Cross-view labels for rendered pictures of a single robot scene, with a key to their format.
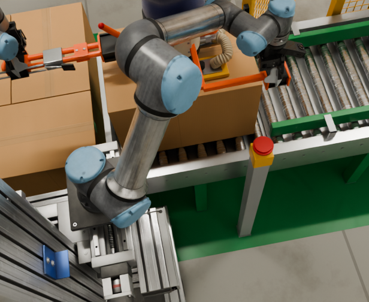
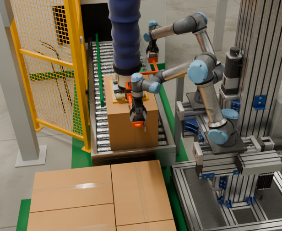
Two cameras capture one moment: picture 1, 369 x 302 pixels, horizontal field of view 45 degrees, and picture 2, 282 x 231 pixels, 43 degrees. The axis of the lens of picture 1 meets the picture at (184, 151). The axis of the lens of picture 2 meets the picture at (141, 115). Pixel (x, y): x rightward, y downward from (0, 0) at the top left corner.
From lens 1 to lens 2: 2.82 m
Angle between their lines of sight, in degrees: 59
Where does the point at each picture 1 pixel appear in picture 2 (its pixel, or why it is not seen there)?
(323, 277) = not seen: hidden behind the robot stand
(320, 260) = not seen: hidden behind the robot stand
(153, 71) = (199, 16)
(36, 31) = (53, 194)
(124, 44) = (190, 19)
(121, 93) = (147, 106)
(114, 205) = (222, 67)
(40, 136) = (141, 185)
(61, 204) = (206, 120)
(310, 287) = not seen: hidden behind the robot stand
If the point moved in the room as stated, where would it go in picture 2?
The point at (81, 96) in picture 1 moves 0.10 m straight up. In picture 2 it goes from (114, 168) to (114, 159)
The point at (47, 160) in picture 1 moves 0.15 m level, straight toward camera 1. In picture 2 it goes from (157, 180) to (172, 171)
